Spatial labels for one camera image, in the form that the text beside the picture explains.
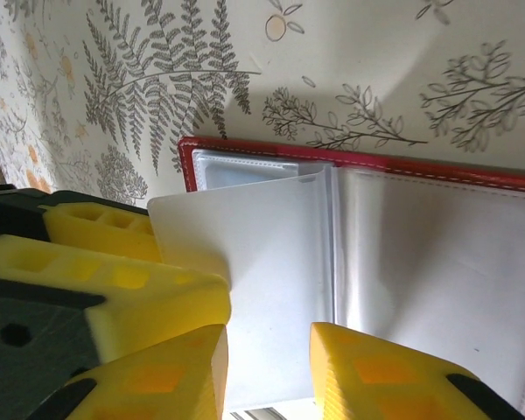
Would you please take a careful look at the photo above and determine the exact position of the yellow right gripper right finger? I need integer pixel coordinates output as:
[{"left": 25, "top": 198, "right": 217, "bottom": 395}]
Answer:
[{"left": 309, "top": 321, "right": 525, "bottom": 420}]

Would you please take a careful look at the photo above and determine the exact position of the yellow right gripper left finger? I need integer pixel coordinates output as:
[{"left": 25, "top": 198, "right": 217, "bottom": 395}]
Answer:
[{"left": 63, "top": 323, "right": 232, "bottom": 420}]

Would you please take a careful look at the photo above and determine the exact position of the white plastic card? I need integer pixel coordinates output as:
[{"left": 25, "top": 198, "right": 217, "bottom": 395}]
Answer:
[{"left": 147, "top": 177, "right": 334, "bottom": 415}]

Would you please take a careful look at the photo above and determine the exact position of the red leather card holder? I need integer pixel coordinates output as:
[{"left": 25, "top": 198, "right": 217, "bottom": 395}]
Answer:
[{"left": 177, "top": 135, "right": 525, "bottom": 420}]

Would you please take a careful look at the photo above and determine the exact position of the floral tablecloth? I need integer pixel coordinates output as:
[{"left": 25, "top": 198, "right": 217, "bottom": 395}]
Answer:
[{"left": 0, "top": 0, "right": 525, "bottom": 211}]

